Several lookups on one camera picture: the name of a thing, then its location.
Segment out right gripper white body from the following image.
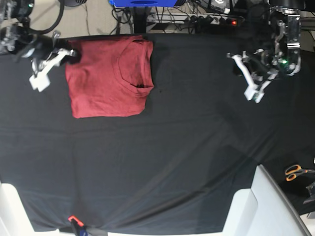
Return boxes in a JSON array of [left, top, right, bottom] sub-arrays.
[[29, 30, 77, 93]]

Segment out black metal bracket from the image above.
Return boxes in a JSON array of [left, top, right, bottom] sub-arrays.
[[303, 182, 315, 204]]

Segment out white foam block left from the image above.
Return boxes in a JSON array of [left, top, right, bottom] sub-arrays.
[[0, 183, 60, 236]]

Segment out blue plastic bin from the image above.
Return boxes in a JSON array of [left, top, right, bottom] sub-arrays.
[[109, 0, 177, 7]]

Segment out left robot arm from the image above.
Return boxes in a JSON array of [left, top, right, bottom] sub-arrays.
[[226, 0, 306, 103]]

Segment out yellow-handled scissors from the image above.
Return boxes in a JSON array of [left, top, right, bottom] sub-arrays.
[[284, 164, 315, 181]]

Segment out white foam block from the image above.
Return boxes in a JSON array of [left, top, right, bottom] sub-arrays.
[[222, 165, 311, 236], [0, 183, 60, 236]]

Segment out orange clamp at bottom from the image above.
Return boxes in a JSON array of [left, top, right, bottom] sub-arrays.
[[68, 215, 84, 227]]

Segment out white foam block right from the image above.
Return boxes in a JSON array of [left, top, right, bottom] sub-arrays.
[[222, 165, 311, 236]]

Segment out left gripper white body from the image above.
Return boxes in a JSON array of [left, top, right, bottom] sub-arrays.
[[226, 48, 279, 103]]

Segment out black table cloth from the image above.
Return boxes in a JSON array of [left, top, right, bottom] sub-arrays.
[[0, 34, 315, 235]]

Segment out red long-sleeve T-shirt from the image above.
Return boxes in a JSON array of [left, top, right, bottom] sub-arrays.
[[65, 36, 154, 118]]

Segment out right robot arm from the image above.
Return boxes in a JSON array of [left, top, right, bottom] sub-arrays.
[[0, 0, 81, 92]]

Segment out white power strip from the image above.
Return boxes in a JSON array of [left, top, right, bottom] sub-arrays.
[[147, 12, 245, 27]]

